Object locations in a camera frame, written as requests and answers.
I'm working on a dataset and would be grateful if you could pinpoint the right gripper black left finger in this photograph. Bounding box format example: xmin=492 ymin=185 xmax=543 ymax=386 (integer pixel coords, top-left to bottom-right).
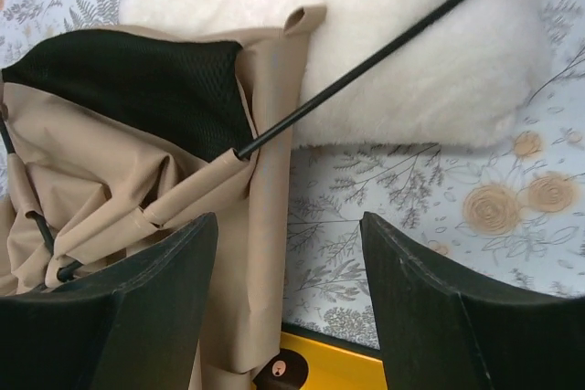
xmin=1 ymin=213 xmax=218 ymax=390

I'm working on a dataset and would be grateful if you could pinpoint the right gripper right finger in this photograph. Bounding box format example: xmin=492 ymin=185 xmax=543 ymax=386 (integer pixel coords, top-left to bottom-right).
xmin=360 ymin=213 xmax=584 ymax=390

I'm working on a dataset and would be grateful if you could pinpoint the black tent pole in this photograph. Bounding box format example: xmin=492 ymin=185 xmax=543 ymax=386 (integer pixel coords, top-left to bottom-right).
xmin=235 ymin=0 xmax=466 ymax=160
xmin=1 ymin=118 xmax=55 ymax=256

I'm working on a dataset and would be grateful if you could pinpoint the beige fabric pet tent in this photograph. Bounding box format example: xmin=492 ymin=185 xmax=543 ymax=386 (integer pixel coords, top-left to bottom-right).
xmin=1 ymin=6 xmax=325 ymax=389

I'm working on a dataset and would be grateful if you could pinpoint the yellow double bowl holder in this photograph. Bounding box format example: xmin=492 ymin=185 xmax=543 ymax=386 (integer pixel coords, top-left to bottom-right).
xmin=251 ymin=332 xmax=388 ymax=390

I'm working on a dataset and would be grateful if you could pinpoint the floral table mat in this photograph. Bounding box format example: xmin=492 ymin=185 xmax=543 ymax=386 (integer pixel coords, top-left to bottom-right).
xmin=0 ymin=0 xmax=585 ymax=350

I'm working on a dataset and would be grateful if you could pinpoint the cream fluffy pillow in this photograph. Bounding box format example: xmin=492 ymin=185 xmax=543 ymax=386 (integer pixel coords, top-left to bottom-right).
xmin=120 ymin=0 xmax=549 ymax=147

